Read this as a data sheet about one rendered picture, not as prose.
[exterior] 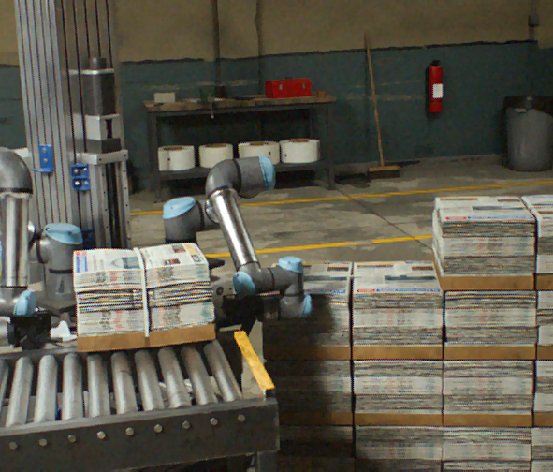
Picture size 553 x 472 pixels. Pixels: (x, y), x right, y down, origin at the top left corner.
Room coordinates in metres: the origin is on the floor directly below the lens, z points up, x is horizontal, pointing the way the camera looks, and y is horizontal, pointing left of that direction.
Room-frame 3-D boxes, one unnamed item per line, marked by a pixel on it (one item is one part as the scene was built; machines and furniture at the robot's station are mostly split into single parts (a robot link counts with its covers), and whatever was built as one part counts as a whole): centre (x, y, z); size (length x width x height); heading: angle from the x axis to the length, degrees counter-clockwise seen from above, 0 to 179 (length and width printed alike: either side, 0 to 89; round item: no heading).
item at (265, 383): (2.25, 0.07, 0.81); 0.43 x 0.03 x 0.02; 12
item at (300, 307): (2.71, -0.05, 0.81); 0.11 x 0.08 x 0.09; 102
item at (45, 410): (2.16, 0.59, 0.77); 0.47 x 0.05 x 0.05; 12
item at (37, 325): (2.55, 0.72, 0.82); 0.12 x 0.08 x 0.09; 101
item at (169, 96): (9.01, 0.31, 0.96); 1.69 x 0.57 x 0.12; 102
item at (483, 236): (2.90, -0.68, 0.95); 0.38 x 0.29 x 0.23; 174
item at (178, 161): (8.98, 0.32, 0.55); 1.80 x 0.70 x 1.09; 102
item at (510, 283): (2.90, -0.67, 0.86); 0.38 x 0.29 x 0.04; 174
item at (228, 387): (2.25, 0.15, 0.77); 0.47 x 0.05 x 0.05; 12
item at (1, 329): (2.53, 0.80, 0.81); 0.08 x 0.05 x 0.08; 11
